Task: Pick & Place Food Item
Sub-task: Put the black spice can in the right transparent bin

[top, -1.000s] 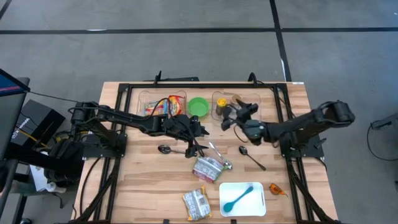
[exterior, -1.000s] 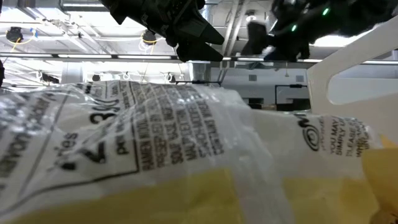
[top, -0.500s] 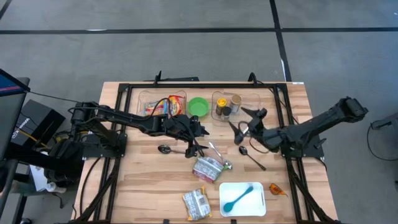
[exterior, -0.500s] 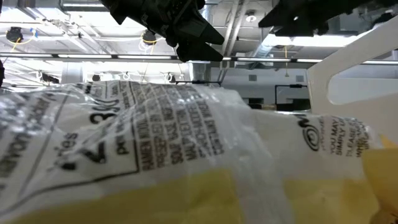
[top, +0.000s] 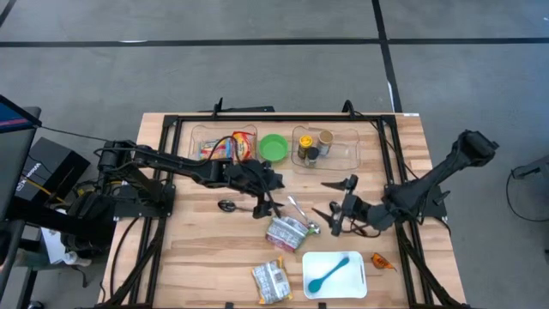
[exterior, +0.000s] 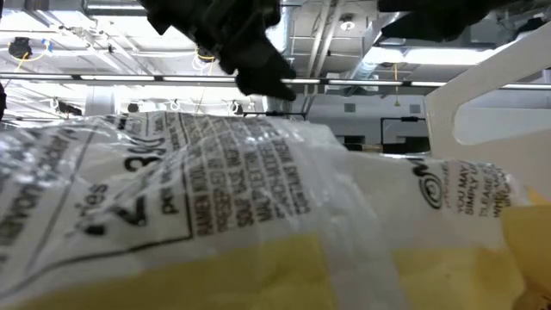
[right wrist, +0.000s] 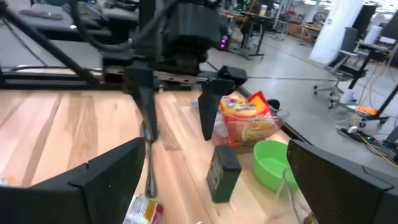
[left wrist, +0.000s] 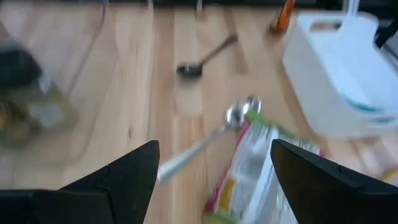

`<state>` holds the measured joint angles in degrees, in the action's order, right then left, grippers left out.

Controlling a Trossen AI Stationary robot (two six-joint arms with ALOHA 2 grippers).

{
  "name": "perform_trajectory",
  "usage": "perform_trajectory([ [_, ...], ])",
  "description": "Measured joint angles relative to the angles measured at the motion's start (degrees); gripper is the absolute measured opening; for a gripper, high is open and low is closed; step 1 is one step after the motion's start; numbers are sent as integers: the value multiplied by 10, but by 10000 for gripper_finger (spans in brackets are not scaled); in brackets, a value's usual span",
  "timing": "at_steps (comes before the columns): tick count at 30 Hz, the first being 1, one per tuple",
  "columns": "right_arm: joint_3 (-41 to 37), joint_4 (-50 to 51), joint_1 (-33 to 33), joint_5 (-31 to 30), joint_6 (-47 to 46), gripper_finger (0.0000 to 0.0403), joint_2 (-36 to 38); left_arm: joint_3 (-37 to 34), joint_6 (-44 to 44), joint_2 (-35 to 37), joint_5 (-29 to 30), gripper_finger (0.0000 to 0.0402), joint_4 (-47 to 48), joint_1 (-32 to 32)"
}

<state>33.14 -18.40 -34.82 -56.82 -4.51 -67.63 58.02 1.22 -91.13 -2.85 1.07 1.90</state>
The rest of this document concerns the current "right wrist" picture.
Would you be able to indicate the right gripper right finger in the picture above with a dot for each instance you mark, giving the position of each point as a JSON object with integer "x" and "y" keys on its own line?
{"x": 335, "y": 196}

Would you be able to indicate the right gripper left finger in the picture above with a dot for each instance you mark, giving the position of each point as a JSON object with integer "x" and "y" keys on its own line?
{"x": 93, "y": 199}

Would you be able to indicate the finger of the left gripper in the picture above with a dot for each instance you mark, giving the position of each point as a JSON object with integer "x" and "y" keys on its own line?
{"x": 143, "y": 84}
{"x": 211, "y": 102}

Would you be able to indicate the yellow red ramen packet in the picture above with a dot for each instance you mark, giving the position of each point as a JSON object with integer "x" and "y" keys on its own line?
{"x": 245, "y": 107}

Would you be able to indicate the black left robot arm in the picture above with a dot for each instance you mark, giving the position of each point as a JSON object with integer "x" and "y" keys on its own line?
{"x": 149, "y": 25}

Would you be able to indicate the red white ramen packet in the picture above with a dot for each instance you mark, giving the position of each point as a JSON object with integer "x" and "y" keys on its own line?
{"x": 143, "y": 211}

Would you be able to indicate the dark metal spoon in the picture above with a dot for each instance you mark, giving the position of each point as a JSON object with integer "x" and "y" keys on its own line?
{"x": 151, "y": 174}

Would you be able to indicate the black power strip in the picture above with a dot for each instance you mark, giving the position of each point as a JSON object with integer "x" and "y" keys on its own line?
{"x": 354, "y": 133}

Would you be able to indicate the clear plastic bin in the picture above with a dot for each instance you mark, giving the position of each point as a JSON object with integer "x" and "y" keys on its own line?
{"x": 281, "y": 118}

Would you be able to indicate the green plastic bowl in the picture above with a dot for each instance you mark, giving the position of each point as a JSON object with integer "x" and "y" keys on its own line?
{"x": 270, "y": 165}

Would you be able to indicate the small black box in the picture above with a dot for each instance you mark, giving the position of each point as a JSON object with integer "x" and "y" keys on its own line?
{"x": 224, "y": 174}

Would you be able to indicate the grey work table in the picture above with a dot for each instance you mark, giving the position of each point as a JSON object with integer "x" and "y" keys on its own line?
{"x": 37, "y": 23}

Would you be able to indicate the white pillar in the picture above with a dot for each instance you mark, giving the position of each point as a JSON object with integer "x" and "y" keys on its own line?
{"x": 335, "y": 31}

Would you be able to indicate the grey office chair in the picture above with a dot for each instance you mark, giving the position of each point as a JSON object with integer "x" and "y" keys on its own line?
{"x": 349, "y": 40}

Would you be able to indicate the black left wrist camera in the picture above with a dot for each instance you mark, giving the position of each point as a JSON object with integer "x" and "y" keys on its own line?
{"x": 192, "y": 25}

